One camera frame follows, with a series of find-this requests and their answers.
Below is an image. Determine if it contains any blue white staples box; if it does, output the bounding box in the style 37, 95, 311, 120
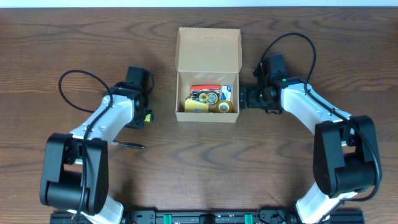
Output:
221, 85, 232, 101

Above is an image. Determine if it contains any orange black correction tape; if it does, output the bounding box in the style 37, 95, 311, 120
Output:
188, 91, 219, 105

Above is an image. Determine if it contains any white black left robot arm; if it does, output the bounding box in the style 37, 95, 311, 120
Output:
39, 82, 153, 223

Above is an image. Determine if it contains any yellow highlighter marker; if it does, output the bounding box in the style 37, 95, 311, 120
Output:
144, 113, 154, 123

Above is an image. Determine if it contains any yellow clear tape roll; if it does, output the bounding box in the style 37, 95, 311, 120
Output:
215, 100, 233, 113

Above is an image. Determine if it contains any brown cardboard box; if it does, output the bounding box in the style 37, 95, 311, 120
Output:
175, 27, 242, 123

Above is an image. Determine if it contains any yellow spiral notepad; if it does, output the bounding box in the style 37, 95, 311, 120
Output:
184, 99, 209, 113

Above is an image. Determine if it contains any red stapler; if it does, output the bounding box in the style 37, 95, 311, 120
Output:
190, 85, 221, 91

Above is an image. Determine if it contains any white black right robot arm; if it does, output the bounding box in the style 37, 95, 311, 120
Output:
239, 78, 382, 223

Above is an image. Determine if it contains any black pen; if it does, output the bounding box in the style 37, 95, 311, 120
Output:
111, 141, 146, 149

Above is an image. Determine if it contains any black mounting rail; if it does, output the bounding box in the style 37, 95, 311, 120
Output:
49, 209, 365, 224

